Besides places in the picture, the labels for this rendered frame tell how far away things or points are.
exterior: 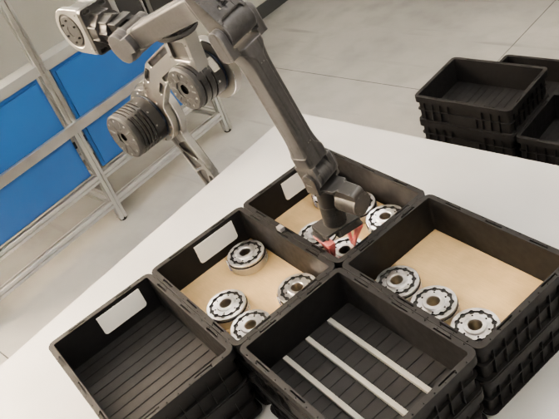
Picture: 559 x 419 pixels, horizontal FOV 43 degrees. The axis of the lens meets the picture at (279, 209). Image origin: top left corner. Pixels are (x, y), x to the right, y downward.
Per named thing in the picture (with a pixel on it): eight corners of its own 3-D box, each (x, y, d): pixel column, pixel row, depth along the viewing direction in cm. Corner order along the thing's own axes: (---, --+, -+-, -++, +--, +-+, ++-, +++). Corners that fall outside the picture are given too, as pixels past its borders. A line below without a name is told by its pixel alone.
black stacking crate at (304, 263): (167, 303, 185) (150, 273, 178) (254, 238, 195) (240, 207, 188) (253, 382, 156) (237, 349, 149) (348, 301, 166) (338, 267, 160)
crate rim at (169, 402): (50, 352, 168) (46, 345, 167) (152, 278, 179) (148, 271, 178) (123, 451, 140) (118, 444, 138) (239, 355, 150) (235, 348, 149)
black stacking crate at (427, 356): (254, 382, 156) (238, 350, 149) (350, 301, 166) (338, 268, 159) (379, 497, 127) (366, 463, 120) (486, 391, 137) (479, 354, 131)
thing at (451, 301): (401, 304, 154) (400, 303, 154) (435, 279, 157) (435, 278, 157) (432, 329, 147) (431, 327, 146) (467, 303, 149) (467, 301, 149)
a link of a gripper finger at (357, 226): (368, 246, 171) (362, 216, 166) (346, 261, 169) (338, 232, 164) (352, 234, 176) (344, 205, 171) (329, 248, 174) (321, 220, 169)
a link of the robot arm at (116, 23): (119, 10, 168) (103, 23, 166) (144, 12, 161) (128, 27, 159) (137, 42, 174) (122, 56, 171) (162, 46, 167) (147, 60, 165)
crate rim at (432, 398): (239, 355, 150) (235, 348, 149) (340, 272, 161) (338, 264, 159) (368, 470, 121) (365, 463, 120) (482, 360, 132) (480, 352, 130)
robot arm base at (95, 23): (122, 38, 178) (101, -6, 171) (141, 41, 173) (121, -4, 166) (96, 56, 174) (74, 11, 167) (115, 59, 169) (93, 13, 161)
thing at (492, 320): (440, 334, 145) (440, 332, 145) (468, 303, 149) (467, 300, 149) (482, 355, 138) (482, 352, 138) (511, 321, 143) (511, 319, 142)
